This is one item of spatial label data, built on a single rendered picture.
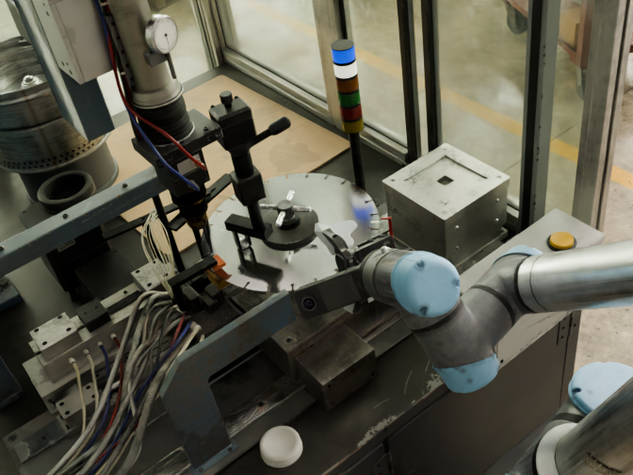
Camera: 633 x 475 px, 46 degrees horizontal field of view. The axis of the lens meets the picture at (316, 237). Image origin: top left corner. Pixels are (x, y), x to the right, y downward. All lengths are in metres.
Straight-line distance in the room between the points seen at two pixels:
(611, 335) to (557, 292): 1.51
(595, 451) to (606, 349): 1.55
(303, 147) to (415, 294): 1.09
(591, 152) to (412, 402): 0.53
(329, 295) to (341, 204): 0.37
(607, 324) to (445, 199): 1.12
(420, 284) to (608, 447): 0.26
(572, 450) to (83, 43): 0.81
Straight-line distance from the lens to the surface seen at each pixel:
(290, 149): 1.93
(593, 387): 1.08
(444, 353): 0.95
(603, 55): 1.28
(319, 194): 1.44
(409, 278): 0.89
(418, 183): 1.52
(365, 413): 1.33
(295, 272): 1.28
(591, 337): 2.44
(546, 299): 0.97
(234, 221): 1.31
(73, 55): 1.10
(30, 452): 1.45
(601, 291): 0.91
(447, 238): 1.47
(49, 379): 1.48
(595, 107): 1.33
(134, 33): 1.05
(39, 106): 1.76
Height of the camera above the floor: 1.82
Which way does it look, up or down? 41 degrees down
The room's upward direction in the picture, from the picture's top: 11 degrees counter-clockwise
